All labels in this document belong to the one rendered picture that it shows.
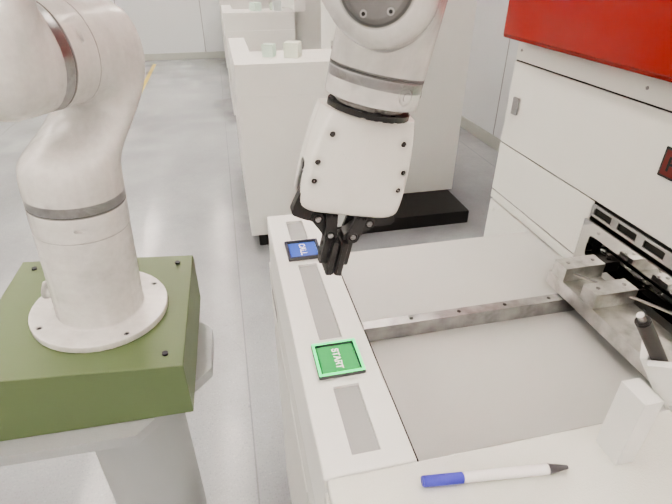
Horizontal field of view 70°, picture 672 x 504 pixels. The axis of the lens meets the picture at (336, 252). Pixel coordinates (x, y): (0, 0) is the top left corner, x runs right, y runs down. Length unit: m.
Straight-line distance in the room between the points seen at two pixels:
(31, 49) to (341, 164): 0.32
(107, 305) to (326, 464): 0.39
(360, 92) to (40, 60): 0.33
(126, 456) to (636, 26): 1.06
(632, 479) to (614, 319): 0.38
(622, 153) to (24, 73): 0.90
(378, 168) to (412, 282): 0.56
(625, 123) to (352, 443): 0.73
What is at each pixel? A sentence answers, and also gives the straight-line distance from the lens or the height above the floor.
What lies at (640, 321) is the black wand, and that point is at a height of 1.14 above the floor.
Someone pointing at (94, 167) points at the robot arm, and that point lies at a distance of 0.65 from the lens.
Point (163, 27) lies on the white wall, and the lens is 8.47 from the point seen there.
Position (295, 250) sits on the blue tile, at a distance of 0.80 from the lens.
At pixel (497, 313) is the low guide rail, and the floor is 0.84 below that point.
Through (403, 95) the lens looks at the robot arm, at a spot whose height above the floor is 1.28.
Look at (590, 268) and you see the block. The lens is 0.97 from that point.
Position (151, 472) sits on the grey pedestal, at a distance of 0.96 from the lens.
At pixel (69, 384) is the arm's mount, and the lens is 0.73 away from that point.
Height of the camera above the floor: 1.38
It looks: 32 degrees down
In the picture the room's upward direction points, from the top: straight up
